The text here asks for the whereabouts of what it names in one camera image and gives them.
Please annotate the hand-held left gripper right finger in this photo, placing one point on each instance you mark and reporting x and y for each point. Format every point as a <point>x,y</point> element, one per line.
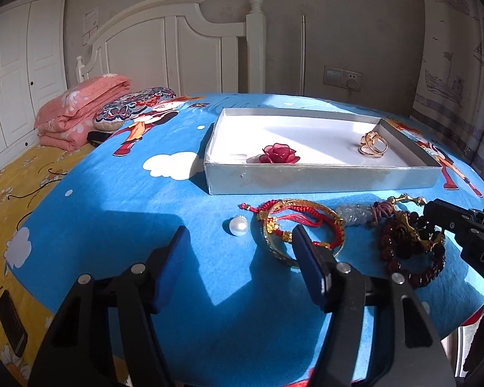
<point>306,268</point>

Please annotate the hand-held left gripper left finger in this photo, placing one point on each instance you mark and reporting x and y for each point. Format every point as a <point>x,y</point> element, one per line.
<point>173,268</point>

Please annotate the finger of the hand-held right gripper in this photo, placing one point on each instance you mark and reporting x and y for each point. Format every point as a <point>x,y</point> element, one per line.
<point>443,214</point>

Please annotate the gold bangle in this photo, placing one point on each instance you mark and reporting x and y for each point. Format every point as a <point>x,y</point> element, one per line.
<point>271,238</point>

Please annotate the pale jade pendant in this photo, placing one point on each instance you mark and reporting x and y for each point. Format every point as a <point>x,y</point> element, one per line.
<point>353,214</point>

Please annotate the white cardboard box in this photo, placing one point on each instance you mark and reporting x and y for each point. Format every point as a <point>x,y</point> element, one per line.
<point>306,137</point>

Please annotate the gold pendant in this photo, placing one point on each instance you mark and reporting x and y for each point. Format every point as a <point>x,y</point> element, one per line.
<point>407,200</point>

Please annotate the blue cartoon printed cloth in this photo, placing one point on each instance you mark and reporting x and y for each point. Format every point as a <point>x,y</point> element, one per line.
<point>137,217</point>

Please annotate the white pearl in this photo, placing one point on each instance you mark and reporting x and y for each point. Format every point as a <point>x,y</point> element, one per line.
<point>238,226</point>

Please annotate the red rose ornament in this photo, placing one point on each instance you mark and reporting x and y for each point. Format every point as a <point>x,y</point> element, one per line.
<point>275,154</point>

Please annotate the clear crystal piece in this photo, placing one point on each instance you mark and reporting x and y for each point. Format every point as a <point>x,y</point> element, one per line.
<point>238,157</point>

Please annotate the printed curtain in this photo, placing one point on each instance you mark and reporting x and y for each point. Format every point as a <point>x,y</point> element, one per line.
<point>447,48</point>

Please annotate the patterned pillow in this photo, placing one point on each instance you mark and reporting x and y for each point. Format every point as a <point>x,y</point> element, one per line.
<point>133,105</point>

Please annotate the yellow floral bedsheet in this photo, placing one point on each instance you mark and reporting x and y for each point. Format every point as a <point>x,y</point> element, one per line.
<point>8,225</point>

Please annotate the black remote control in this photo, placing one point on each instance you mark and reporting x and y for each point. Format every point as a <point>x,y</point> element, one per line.
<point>11,322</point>

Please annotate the pink folded quilt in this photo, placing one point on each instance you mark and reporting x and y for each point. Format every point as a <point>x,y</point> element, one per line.
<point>76,109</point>

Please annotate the metal pole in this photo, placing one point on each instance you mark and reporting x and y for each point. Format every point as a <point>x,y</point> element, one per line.
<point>302,52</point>

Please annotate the white headboard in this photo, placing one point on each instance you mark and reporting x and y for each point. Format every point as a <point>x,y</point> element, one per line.
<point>145,48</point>

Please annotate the white wardrobe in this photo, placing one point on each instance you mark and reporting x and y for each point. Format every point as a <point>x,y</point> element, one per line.
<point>12,68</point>

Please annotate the wall power socket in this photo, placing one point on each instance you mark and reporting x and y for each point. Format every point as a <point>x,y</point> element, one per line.
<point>353,80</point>

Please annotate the wall light switch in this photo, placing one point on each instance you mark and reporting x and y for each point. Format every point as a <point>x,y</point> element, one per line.
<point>332,74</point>

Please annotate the paper wall notice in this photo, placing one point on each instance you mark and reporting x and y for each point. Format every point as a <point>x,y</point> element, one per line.
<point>90,24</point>

